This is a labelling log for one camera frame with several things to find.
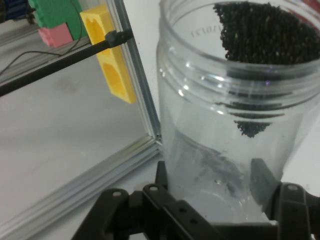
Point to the green foam block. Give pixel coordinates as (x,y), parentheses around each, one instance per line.
(55,12)

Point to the clear plastic jar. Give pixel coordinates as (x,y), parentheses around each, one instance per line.
(190,112)

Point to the yellow box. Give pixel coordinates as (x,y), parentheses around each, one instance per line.
(112,75)

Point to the pink foam block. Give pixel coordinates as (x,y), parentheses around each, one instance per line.
(57,36)

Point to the red bowl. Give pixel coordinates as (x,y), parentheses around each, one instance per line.
(311,18)

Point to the aluminium frame post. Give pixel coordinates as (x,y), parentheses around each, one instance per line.
(75,190)

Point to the black stand pole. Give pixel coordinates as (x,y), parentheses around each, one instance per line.
(62,63)

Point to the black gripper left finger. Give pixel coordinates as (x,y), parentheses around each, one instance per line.
(150,215)

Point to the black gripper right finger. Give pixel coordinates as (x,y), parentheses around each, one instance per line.
(297,215)

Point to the short aluminium frame rail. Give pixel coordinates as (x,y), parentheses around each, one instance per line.
(142,87)

